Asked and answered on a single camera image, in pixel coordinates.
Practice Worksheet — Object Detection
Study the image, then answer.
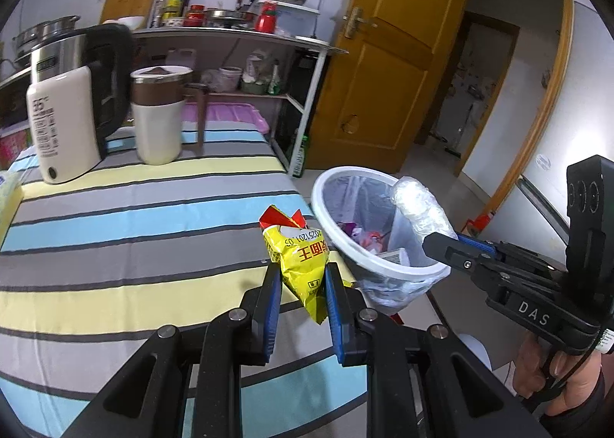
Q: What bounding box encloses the red bottle on shelf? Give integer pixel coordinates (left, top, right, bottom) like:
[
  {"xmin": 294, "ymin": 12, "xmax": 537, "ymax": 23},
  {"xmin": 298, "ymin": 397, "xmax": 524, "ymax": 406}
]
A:
[{"xmin": 254, "ymin": 2, "xmax": 277, "ymax": 34}]

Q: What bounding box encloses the yellow wooden door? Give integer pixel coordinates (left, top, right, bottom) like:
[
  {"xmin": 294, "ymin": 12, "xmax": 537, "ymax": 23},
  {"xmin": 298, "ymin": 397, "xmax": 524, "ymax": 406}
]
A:
[{"xmin": 307, "ymin": 0, "xmax": 465, "ymax": 173}]

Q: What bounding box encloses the pink lid storage box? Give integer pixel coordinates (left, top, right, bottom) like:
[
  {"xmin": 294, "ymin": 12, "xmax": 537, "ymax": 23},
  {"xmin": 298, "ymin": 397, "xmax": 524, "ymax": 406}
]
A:
[{"xmin": 182, "ymin": 102, "xmax": 269, "ymax": 135}]

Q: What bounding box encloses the steel cooking pot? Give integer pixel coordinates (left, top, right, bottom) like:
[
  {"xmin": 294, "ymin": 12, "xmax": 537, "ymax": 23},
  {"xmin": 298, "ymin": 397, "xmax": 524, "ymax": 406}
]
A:
[{"xmin": 13, "ymin": 15, "xmax": 80, "ymax": 58}]

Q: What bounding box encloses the white electric kettle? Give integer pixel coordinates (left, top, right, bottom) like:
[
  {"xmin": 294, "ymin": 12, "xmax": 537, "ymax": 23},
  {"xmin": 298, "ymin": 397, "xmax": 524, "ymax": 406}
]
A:
[{"xmin": 26, "ymin": 23, "xmax": 133, "ymax": 184}]

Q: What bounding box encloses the striped tablecloth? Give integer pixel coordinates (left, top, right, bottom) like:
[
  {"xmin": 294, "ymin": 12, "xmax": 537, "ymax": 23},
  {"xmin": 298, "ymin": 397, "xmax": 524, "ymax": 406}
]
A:
[{"xmin": 0, "ymin": 126, "xmax": 371, "ymax": 438}]

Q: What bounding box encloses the yellow snack packet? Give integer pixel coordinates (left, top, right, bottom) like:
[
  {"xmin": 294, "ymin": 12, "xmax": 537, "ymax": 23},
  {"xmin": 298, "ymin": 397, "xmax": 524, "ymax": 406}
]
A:
[{"xmin": 259, "ymin": 205, "xmax": 329, "ymax": 325}]

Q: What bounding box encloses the metal kitchen shelf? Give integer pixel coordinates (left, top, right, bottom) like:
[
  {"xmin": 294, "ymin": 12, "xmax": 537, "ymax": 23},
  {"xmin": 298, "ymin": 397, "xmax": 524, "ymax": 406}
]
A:
[{"xmin": 0, "ymin": 25, "xmax": 350, "ymax": 175}]

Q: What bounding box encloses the white trash bin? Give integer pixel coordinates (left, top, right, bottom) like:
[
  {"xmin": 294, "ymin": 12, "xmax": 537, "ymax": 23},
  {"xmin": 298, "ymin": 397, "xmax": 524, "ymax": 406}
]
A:
[{"xmin": 310, "ymin": 166, "xmax": 451, "ymax": 315}]

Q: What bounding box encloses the clear plastic wrap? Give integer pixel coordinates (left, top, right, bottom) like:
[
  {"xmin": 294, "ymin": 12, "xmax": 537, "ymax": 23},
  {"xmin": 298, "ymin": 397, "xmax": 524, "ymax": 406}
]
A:
[{"xmin": 391, "ymin": 176, "xmax": 457, "ymax": 240}]

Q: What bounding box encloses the cream brown lidded mug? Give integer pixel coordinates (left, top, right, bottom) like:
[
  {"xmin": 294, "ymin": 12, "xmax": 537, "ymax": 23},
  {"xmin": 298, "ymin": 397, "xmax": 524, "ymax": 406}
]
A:
[{"xmin": 130, "ymin": 65, "xmax": 209, "ymax": 166}]

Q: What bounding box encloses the purple foil wrapper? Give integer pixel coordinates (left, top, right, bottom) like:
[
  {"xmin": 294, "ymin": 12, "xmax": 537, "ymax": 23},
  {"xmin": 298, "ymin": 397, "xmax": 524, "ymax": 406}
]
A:
[{"xmin": 338, "ymin": 222, "xmax": 368, "ymax": 243}]

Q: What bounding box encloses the person right hand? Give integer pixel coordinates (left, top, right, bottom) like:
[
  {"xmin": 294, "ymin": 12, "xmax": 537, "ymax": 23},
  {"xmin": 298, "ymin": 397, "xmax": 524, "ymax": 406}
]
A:
[{"xmin": 512, "ymin": 332, "xmax": 601, "ymax": 416}]

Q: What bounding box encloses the yellow white tissue pack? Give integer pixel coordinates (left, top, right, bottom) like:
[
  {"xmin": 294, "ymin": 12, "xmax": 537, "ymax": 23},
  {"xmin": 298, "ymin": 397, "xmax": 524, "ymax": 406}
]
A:
[{"xmin": 0, "ymin": 171, "xmax": 23, "ymax": 244}]

